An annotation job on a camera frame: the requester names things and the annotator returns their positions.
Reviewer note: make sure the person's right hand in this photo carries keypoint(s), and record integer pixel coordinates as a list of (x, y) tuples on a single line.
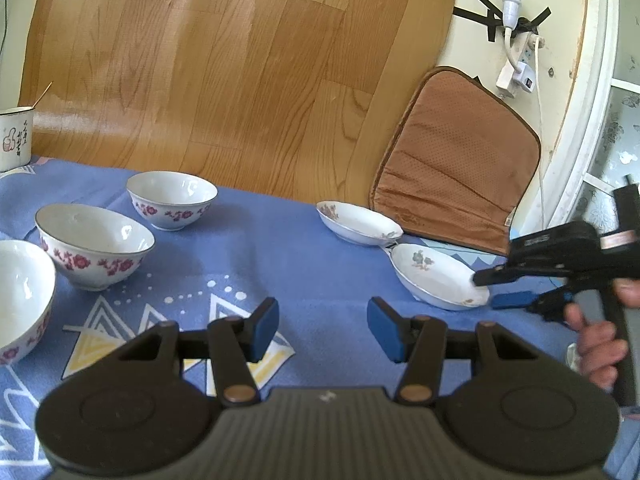
[(600, 355)]

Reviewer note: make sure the medium white floral bowl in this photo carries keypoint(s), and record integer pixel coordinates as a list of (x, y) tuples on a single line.
[(95, 240)]

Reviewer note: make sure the brown seat cushion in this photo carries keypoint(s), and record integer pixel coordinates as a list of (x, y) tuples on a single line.
[(450, 160)]

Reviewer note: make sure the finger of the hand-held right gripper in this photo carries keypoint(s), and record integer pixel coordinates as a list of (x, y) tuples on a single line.
[(510, 300), (500, 275)]

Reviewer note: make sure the white door frame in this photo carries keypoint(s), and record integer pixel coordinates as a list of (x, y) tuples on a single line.
[(595, 60)]

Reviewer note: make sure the thin wooden stick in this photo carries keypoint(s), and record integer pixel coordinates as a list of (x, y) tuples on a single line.
[(42, 94)]

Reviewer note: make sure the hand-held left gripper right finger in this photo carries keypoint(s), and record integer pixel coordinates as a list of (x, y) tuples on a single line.
[(382, 330)]

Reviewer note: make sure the white enamel mug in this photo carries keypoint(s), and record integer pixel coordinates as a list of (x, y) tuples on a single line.
[(15, 140)]

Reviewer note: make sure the blue printed bedsheet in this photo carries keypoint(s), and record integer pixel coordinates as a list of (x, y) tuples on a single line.
[(280, 260)]

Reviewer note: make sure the white plate with grey flower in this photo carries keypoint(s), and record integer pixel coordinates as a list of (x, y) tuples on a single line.
[(435, 275)]

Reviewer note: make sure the large white floral bowl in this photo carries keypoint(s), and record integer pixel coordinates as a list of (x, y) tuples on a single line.
[(20, 290)]

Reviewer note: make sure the white power strip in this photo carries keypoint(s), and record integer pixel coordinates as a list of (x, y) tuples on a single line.
[(520, 72)]

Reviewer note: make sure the small white floral bowl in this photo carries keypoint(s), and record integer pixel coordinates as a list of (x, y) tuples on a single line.
[(171, 200)]

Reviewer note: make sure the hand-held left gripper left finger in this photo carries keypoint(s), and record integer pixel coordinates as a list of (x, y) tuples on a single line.
[(265, 327)]

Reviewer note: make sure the black tape strip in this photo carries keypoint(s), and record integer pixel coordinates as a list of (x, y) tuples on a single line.
[(535, 19), (482, 10)]

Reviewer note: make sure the white plate with rim flowers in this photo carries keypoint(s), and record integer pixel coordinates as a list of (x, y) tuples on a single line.
[(357, 222)]

